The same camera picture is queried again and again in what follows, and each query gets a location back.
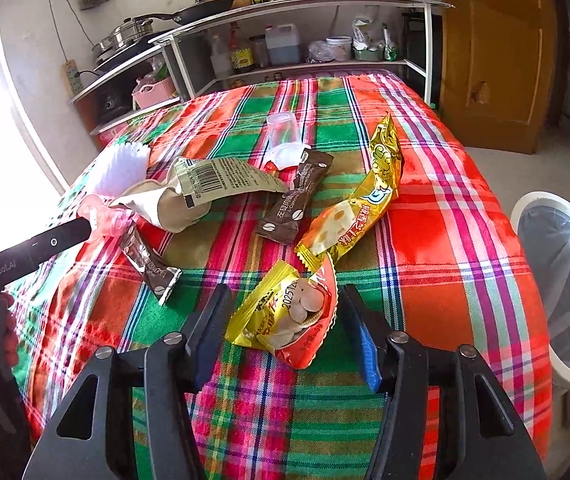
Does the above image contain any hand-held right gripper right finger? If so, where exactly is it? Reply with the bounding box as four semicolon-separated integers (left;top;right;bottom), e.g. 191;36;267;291
339;284;548;480

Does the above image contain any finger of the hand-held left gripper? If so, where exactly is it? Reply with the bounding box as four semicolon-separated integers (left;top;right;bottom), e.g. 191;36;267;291
25;217;93;261

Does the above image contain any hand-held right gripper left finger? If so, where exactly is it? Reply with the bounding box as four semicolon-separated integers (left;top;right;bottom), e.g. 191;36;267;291
22;282;236;480

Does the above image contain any pink plastic wrapper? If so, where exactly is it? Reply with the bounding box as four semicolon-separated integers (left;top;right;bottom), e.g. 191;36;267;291
76;194;138;241

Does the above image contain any orange yellow biscuit wrapper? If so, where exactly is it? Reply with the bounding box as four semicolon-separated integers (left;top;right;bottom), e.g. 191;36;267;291
225;259;341;371

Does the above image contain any white round waste bin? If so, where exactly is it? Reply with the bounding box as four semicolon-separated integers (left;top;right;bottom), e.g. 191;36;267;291
510;191;570;401

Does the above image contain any person's left hand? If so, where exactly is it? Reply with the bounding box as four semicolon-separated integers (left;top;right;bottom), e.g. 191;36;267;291
0;291;20;358

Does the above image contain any white pleated paper liner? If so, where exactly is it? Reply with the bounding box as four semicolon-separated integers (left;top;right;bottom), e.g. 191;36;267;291
79;142;151;198

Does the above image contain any small brown coffee sachet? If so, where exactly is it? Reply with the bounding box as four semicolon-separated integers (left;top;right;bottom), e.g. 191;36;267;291
119;225;183;307

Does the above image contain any red storage box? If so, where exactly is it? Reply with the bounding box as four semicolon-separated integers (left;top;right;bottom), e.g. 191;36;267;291
90;120;131;148

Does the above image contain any plaid tablecloth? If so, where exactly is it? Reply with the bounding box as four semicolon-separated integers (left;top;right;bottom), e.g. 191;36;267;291
5;72;553;480

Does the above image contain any black cooker appliance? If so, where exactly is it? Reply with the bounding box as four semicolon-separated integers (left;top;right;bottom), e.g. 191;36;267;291
96;85;133;123

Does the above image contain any large brown coffee sachet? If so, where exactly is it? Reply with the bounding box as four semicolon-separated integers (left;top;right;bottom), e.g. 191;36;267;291
255;149;335;246

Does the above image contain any yellow power strip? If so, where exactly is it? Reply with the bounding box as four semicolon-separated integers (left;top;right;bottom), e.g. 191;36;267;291
62;60;83;97

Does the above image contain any beige paper pouch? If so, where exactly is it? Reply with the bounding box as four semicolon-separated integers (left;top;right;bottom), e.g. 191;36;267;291
110;156;291;233

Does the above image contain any pink plastic basket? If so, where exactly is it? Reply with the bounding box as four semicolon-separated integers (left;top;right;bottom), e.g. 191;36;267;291
132;77;176;110

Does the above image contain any long yellow snack wrapper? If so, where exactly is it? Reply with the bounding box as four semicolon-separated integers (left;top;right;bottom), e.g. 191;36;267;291
296;112;405;266

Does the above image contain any black cooktop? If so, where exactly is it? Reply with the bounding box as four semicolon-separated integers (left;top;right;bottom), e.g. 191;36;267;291
94;42;166;73

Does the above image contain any steel pot with lid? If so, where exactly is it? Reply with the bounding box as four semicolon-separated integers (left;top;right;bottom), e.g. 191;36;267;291
92;16;158;61

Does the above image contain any clear plastic bottle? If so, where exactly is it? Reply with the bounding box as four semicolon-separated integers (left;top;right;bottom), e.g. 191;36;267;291
210;35;233;80

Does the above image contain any dark sauce bottle yellow label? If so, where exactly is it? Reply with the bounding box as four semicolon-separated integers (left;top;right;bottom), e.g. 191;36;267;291
230;22;255;73

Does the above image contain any black frying pan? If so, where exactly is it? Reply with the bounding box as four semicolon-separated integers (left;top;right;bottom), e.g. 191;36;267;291
140;0;236;23

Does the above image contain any pink lid storage box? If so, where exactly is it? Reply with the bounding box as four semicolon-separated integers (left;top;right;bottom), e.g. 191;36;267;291
265;62;406;81

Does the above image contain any translucent jug with dark liquid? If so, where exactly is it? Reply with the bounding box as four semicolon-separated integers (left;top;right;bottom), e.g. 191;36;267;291
265;23;302;66

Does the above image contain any crumpled clear plastic bag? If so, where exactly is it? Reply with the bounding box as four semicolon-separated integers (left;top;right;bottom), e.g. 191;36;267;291
307;40;336;64

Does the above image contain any white plastic tub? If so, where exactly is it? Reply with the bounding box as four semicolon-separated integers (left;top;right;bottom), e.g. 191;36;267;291
326;36;353;62

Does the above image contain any white food bag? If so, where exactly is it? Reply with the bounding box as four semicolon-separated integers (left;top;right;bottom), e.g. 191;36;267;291
352;17;386;51

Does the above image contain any brown wooden door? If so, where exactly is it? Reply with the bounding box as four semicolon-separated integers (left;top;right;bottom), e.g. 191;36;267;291
437;0;558;155

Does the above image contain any low white frame shelf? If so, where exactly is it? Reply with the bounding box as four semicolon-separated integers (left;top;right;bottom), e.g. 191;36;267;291
70;42;186;136

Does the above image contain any tall white frame shelf rack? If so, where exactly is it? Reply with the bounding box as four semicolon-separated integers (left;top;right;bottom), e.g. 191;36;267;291
152;0;456;106

